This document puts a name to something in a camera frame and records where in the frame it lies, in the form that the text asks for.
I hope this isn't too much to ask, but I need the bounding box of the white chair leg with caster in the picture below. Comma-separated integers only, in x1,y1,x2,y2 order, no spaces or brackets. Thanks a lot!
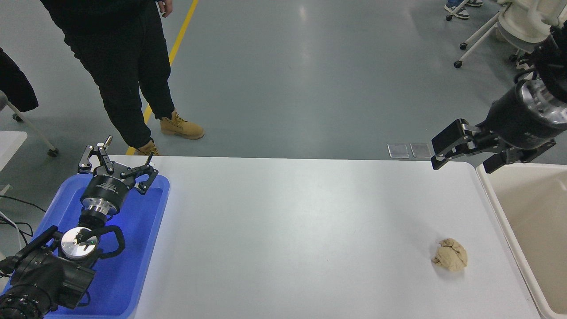
446,0,469,22

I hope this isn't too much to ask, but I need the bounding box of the large pale bin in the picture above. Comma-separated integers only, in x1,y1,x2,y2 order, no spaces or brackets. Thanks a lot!
476,162,567,319

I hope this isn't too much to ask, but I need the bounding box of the blue plastic tray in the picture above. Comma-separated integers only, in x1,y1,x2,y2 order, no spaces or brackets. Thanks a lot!
2,174,171,319

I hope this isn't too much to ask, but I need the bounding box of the grey chair with casters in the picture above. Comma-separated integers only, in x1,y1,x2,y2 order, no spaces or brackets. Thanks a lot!
0,91,60,158

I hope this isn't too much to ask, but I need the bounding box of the tan paper ball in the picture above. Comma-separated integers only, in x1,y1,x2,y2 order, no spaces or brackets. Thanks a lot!
431,238,468,272

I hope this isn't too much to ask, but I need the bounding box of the black cable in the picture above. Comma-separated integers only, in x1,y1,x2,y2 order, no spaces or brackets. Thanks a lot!
0,195,47,214

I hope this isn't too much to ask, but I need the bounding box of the small white table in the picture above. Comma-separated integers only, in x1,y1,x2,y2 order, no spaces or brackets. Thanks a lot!
0,131,28,172

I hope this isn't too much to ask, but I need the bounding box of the white office chair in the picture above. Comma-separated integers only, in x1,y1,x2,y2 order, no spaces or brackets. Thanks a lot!
454,0,567,69

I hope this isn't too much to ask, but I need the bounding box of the white cable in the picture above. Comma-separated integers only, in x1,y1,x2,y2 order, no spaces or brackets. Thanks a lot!
0,210,25,251

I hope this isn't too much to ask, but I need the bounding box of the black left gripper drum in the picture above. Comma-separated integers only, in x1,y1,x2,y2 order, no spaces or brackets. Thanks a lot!
81,173,132,209

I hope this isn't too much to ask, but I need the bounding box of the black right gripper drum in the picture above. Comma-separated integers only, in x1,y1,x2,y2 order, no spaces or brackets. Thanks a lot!
476,86,557,163

